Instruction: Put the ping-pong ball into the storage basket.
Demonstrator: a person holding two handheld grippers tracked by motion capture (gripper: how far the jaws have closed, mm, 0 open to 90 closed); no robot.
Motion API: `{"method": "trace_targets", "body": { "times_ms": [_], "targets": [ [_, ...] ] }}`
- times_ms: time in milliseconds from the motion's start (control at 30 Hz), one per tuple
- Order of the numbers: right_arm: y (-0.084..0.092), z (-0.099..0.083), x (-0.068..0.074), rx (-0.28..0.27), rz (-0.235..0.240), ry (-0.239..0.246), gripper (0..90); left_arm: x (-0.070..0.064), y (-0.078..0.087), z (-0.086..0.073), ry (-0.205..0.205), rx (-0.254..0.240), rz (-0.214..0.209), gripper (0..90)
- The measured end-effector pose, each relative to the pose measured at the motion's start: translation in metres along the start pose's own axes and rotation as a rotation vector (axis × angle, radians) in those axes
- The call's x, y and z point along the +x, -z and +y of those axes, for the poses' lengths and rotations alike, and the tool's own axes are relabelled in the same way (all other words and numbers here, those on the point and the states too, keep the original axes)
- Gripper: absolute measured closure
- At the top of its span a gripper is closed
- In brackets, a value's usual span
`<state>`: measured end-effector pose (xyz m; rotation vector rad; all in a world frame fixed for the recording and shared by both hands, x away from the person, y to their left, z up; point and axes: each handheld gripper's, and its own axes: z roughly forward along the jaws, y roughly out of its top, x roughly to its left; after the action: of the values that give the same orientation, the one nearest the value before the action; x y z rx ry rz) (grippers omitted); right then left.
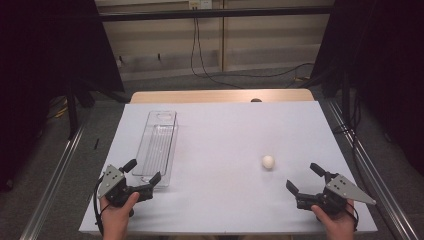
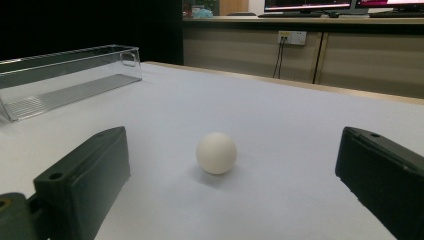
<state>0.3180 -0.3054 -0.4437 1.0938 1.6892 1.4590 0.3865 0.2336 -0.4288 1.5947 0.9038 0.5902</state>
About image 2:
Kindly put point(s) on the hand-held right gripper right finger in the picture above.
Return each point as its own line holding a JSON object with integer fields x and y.
{"x": 383, "y": 173}

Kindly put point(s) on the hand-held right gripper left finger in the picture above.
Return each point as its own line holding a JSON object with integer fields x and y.
{"x": 86, "y": 173}

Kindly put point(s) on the white ping pong ball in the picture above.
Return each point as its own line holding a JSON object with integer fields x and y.
{"x": 216, "y": 153}

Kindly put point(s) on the clear plastic rectangular container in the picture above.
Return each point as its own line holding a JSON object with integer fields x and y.
{"x": 66, "y": 90}

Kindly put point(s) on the black keyboard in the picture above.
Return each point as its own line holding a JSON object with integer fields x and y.
{"x": 290, "y": 14}
{"x": 396, "y": 14}

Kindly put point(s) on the black computer mouse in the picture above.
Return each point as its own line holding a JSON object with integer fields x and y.
{"x": 332, "y": 14}

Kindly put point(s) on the computer monitor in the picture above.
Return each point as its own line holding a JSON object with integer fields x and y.
{"x": 390, "y": 3}
{"x": 306, "y": 4}

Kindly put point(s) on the beige long desk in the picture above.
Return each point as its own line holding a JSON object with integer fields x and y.
{"x": 240, "y": 46}

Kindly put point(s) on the teal plastic bag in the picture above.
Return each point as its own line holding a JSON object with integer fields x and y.
{"x": 201, "y": 13}

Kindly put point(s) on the white wall socket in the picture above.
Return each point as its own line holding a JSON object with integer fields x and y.
{"x": 293, "y": 37}

